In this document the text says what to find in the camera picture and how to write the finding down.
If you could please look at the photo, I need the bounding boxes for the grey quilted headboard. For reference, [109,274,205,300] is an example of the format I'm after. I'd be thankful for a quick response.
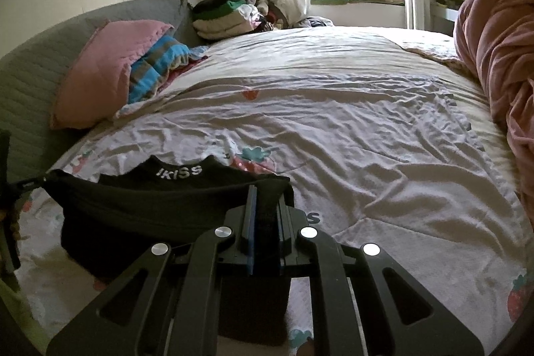
[0,0,197,182]

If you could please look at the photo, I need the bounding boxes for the white printed quilt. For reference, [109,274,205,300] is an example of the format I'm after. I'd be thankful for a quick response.
[12,26,530,356]

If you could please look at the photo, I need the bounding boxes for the pile of folded clothes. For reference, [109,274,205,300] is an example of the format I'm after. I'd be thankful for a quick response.
[191,0,289,40]

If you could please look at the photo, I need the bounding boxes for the white desk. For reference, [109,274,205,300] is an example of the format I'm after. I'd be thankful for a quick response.
[430,0,465,36]

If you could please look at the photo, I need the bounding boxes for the black sweater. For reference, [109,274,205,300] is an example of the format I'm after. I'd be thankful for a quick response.
[44,155,295,344]

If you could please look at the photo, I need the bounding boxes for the pink blanket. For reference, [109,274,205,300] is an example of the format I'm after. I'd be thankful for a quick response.
[454,0,534,224]

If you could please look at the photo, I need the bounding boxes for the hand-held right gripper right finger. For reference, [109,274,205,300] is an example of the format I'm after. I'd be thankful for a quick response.
[275,194,494,356]

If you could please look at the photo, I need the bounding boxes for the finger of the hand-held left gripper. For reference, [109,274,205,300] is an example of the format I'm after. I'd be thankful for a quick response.
[0,173,47,200]

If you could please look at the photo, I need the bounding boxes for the blue striped cloth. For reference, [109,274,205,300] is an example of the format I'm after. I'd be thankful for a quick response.
[127,36,209,105]

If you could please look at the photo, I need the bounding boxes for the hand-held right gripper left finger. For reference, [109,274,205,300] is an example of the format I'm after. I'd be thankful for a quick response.
[46,185,259,356]

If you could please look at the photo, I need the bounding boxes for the pink pillow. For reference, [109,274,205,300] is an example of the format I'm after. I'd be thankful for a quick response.
[50,20,176,130]

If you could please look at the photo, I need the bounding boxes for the dark crumpled clothes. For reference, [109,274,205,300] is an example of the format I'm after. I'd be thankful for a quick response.
[292,17,335,30]

